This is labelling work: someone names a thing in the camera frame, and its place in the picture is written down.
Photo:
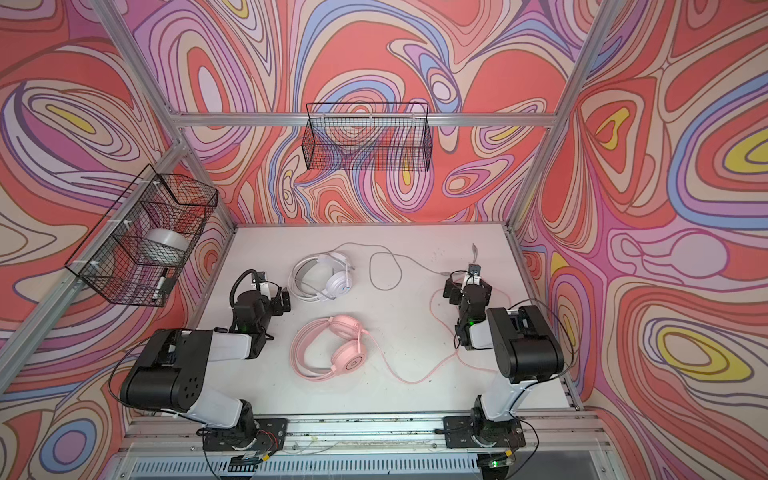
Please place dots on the black white marker pen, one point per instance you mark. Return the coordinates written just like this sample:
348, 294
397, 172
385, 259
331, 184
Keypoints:
158, 290

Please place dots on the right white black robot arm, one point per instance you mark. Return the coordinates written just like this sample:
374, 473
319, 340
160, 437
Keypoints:
526, 353

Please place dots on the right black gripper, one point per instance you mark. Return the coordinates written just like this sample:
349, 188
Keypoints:
468, 290

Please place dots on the pink headphones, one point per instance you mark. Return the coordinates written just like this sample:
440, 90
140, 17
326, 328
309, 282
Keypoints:
347, 358

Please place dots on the rear black wire basket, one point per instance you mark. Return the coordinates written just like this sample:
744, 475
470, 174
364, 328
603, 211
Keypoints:
367, 136

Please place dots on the aluminium front rail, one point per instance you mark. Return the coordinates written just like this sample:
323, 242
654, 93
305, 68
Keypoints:
559, 430

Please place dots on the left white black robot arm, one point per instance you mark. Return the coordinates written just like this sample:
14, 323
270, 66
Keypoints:
169, 375

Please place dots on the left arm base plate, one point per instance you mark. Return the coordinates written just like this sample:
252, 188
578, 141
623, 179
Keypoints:
262, 436

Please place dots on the left black wire basket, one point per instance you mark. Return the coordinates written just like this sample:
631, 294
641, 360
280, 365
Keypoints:
160, 218

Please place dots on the white perforated cable duct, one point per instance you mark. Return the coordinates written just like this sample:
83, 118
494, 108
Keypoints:
302, 467

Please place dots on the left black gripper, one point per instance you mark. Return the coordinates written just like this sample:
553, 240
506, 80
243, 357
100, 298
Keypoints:
280, 301

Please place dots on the grey tape roll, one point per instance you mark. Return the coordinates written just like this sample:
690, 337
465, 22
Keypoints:
164, 247

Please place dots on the aluminium cage frame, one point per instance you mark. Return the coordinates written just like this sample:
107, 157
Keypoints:
41, 255

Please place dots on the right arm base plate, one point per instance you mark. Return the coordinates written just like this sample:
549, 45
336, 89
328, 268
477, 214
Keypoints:
464, 432

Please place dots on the black wire basket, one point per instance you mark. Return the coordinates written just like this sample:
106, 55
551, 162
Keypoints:
160, 218
367, 136

